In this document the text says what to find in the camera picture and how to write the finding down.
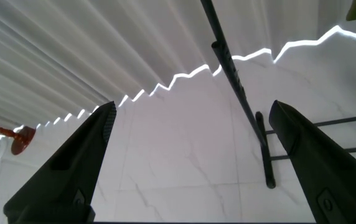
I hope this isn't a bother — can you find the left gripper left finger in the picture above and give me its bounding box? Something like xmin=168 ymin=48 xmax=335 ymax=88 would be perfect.
xmin=3 ymin=101 xmax=118 ymax=223

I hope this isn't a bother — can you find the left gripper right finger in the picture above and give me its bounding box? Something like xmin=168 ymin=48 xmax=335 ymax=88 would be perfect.
xmin=268 ymin=100 xmax=356 ymax=223

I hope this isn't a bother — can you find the black clothes rack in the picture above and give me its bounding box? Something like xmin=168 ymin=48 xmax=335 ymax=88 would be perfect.
xmin=200 ymin=0 xmax=356 ymax=190

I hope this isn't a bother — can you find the red-brown pole stand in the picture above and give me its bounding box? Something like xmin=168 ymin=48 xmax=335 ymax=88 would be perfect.
xmin=0 ymin=119 xmax=37 ymax=156

